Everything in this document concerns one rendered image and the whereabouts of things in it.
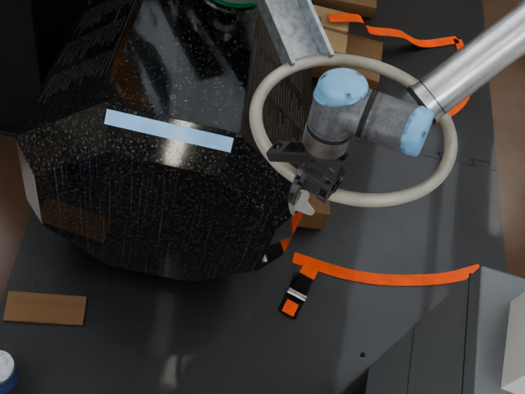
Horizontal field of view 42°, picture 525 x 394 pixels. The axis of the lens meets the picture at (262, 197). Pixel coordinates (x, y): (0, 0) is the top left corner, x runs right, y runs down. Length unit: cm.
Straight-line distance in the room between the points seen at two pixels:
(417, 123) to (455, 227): 163
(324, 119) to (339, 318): 133
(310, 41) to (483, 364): 89
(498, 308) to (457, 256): 107
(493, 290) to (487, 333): 11
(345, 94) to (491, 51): 32
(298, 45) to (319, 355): 112
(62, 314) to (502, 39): 161
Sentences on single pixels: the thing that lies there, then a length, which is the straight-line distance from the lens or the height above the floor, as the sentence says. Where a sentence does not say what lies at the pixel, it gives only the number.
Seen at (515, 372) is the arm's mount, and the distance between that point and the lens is 161.
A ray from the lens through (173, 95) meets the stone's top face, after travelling 178.
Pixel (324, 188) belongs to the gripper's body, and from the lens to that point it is 139.
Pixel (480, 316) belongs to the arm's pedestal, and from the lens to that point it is 170.
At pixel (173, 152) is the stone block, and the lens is 175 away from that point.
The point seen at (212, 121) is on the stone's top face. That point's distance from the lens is 174.
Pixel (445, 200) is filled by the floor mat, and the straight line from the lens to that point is 289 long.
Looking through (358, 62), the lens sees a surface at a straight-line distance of 178.
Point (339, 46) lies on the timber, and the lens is 295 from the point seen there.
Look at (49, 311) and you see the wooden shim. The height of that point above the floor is 3.
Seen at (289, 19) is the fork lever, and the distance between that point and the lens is 182.
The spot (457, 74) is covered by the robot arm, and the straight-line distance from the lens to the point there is 139.
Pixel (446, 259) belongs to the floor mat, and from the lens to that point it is 276.
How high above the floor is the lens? 224
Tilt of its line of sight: 58 degrees down
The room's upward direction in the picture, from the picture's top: 21 degrees clockwise
